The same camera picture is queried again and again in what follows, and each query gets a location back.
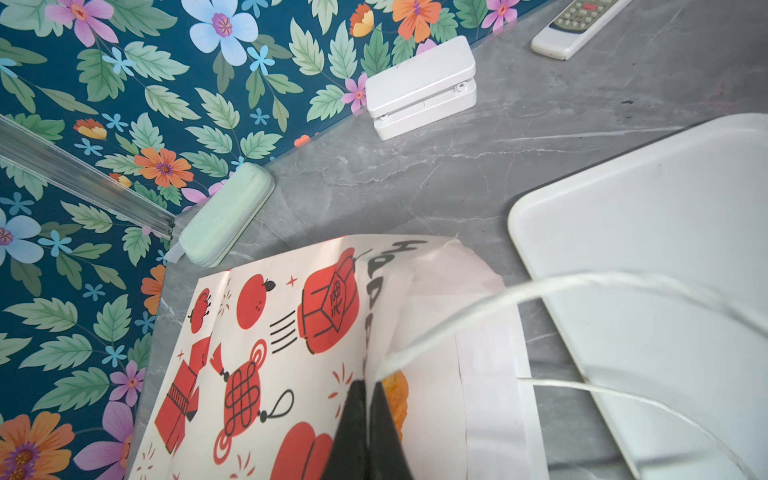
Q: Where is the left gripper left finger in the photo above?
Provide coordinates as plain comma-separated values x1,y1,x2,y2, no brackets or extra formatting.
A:
322,380,368,480

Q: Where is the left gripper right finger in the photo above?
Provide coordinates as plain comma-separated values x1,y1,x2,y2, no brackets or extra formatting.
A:
368,382,413,480

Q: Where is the orange fake croissant bread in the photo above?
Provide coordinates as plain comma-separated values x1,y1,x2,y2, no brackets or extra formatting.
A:
381,370,409,440

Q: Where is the red white paper bag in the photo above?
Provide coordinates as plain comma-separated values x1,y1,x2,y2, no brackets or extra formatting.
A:
129,235,548,479

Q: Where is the mint green case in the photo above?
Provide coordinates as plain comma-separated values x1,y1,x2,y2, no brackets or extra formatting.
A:
165,164,276,268

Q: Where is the white rectangular tray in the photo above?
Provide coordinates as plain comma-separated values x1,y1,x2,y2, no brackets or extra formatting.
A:
508,113,767,479

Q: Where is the white plastic box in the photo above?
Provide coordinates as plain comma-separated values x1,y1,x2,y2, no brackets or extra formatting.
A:
366,36,477,141

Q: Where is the white remote control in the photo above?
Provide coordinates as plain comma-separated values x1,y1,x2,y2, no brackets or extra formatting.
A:
530,0,631,61

